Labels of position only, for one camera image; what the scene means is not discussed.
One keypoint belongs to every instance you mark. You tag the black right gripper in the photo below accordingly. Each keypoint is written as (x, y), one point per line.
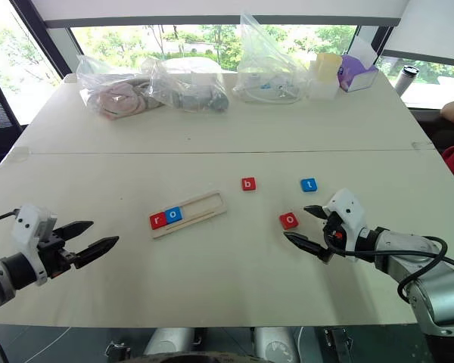
(334, 230)

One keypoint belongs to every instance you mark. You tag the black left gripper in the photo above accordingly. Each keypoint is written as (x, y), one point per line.
(55, 253)

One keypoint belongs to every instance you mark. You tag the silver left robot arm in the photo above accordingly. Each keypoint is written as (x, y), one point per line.
(0, 276)

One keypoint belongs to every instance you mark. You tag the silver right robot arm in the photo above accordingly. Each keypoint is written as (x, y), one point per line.
(420, 261)

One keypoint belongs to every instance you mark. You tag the red tile letter o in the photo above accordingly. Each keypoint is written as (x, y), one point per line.
(289, 221)

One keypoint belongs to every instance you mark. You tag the blue tile letter t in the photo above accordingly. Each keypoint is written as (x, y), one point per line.
(309, 185)

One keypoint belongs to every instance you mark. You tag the red tile letter r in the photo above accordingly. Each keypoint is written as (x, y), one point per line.
(158, 221)

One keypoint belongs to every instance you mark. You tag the red tile letter b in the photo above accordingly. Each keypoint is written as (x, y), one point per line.
(248, 184)

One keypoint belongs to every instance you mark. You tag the blue tile letter o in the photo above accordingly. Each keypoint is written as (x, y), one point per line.
(173, 215)

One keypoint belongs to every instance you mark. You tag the wooden letter tray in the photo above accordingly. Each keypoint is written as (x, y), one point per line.
(206, 206)

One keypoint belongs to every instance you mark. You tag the silver rounded robot leg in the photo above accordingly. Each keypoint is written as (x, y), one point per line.
(170, 340)
(276, 340)

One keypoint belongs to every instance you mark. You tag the black table clamp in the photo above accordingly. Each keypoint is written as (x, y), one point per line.
(118, 351)
(338, 342)

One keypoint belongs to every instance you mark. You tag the white translucent plastic box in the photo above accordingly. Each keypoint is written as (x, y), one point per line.
(321, 90)

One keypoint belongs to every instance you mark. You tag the plastic bag with pink items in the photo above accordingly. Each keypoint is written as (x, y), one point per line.
(113, 94)

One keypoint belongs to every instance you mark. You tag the purple tissue box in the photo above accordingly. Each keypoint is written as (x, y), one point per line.
(353, 73)

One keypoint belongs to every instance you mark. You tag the tall clear plastic bag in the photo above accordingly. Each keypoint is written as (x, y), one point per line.
(266, 68)

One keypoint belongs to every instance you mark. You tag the black and silver bottle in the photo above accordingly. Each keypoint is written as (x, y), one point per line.
(406, 81)

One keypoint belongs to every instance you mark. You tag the plastic bag with grey items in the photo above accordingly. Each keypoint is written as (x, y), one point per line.
(191, 90)

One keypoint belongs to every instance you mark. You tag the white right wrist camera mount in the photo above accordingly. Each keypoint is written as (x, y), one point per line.
(346, 206)

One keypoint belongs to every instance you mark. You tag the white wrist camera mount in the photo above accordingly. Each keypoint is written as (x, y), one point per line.
(346, 206)
(28, 223)

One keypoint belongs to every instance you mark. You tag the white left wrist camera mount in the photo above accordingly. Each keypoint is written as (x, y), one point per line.
(28, 223)

